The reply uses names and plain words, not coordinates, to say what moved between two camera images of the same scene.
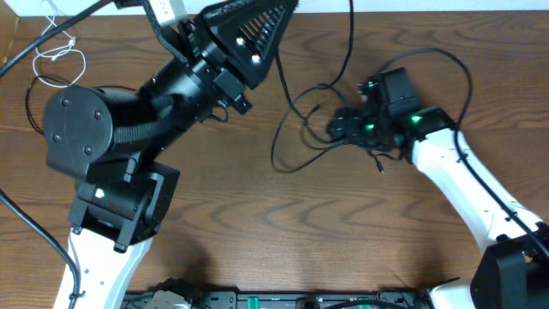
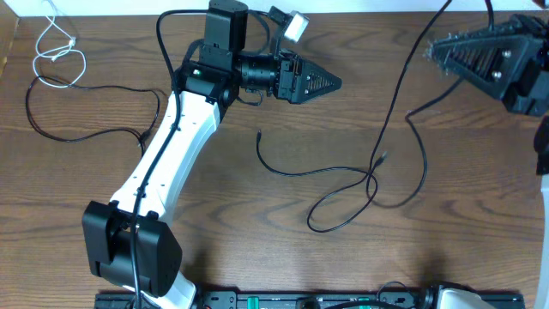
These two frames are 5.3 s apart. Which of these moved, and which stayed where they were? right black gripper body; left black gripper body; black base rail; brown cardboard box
Moved: right black gripper body; left black gripper body
Stayed: black base rail; brown cardboard box
